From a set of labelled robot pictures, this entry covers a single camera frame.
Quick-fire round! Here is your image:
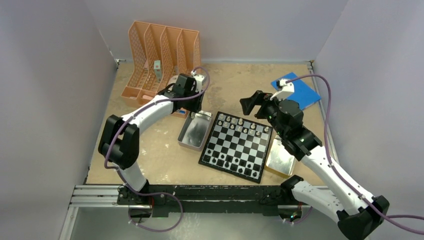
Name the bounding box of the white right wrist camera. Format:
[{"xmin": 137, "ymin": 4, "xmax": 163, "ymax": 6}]
[{"xmin": 270, "ymin": 78, "xmax": 295, "ymax": 101}]

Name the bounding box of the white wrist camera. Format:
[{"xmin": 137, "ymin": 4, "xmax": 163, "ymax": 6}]
[
  {"xmin": 192, "ymin": 74, "xmax": 207, "ymax": 92},
  {"xmin": 270, "ymin": 78, "xmax": 295, "ymax": 101}
]

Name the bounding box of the aluminium frame rail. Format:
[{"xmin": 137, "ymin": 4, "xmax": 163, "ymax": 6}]
[{"xmin": 59, "ymin": 185, "xmax": 153, "ymax": 240}]

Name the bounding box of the green white small box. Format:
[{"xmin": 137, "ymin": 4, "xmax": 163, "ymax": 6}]
[{"xmin": 153, "ymin": 60, "xmax": 163, "ymax": 83}]

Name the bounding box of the blue notebook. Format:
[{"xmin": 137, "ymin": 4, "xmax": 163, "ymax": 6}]
[{"xmin": 288, "ymin": 79, "xmax": 321, "ymax": 111}]

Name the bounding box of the orange plastic file organizer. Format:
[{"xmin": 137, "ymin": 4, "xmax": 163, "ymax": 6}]
[{"xmin": 121, "ymin": 21, "xmax": 201, "ymax": 108}]

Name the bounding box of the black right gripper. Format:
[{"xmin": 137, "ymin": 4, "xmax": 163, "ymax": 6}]
[{"xmin": 240, "ymin": 90, "xmax": 288, "ymax": 138}]

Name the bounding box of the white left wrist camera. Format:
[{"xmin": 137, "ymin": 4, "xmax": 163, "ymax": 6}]
[{"xmin": 192, "ymin": 74, "xmax": 207, "ymax": 92}]

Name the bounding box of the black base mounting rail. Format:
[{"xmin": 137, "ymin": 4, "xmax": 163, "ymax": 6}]
[{"xmin": 117, "ymin": 184, "xmax": 298, "ymax": 217}]

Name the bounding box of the black white chess board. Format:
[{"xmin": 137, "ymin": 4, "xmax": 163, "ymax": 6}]
[{"xmin": 198, "ymin": 111, "xmax": 273, "ymax": 184}]

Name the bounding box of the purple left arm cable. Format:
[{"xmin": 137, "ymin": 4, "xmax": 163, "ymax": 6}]
[{"xmin": 103, "ymin": 66, "xmax": 211, "ymax": 233}]

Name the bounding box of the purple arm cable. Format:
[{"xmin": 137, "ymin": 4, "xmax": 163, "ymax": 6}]
[
  {"xmin": 103, "ymin": 66, "xmax": 211, "ymax": 233},
  {"xmin": 286, "ymin": 74, "xmax": 424, "ymax": 236}
]

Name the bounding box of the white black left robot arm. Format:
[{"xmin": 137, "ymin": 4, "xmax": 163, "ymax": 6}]
[{"xmin": 98, "ymin": 71, "xmax": 209, "ymax": 205}]

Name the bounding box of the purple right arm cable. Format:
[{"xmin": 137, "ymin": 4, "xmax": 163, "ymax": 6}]
[{"xmin": 286, "ymin": 74, "xmax": 424, "ymax": 236}]

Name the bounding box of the pink metal tin box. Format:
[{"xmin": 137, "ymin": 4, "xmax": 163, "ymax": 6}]
[{"xmin": 177, "ymin": 110, "xmax": 214, "ymax": 152}]

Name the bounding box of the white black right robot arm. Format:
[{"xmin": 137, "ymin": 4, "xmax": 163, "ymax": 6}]
[{"xmin": 240, "ymin": 90, "xmax": 390, "ymax": 240}]

